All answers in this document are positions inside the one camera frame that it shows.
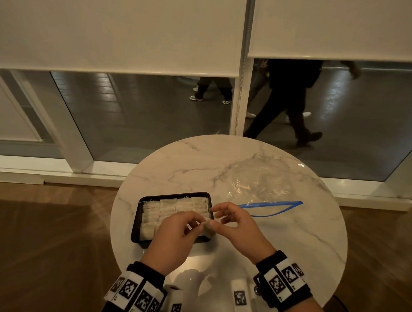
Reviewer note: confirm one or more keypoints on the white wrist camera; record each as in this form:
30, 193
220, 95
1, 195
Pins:
240, 298
175, 304

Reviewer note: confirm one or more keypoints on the person's right thumb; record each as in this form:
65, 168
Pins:
218, 228

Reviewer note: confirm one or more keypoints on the black right wristband white markers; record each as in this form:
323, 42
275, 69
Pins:
284, 280

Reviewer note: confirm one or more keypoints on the person's right hand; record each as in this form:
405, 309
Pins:
246, 236

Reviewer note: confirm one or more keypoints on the white window sill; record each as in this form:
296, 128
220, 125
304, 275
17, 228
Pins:
55, 169

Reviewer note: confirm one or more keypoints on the black left wristband white markers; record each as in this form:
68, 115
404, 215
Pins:
135, 290

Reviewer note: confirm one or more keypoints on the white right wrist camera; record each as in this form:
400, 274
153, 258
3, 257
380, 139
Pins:
240, 298

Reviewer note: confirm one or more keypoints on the white window frame post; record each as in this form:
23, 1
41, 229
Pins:
244, 94

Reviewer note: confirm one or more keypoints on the narrow beige roller blind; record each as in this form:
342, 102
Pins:
337, 27

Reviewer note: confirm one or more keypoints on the black wristband white markers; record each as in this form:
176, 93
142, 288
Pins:
284, 280
135, 290

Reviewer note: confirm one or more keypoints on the wide beige roller blind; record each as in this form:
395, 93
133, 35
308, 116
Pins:
119, 28

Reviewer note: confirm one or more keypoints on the person's left hand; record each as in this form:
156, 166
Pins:
168, 241

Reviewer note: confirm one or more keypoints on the rows of white tea bags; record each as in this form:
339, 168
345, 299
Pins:
162, 210

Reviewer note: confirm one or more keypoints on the person's left thumb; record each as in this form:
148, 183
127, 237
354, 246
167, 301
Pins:
196, 230

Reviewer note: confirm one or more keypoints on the black rectangular tray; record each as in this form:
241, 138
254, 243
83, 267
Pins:
137, 226

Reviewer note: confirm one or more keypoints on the single white tea bag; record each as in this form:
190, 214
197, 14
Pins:
209, 229

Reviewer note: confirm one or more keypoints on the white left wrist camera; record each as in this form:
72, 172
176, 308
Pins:
175, 304

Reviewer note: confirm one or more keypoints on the clear zip bag blue seal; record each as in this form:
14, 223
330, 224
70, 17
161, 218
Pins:
259, 183

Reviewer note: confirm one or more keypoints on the white slanted frame beam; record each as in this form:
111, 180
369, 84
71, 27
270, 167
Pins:
57, 127

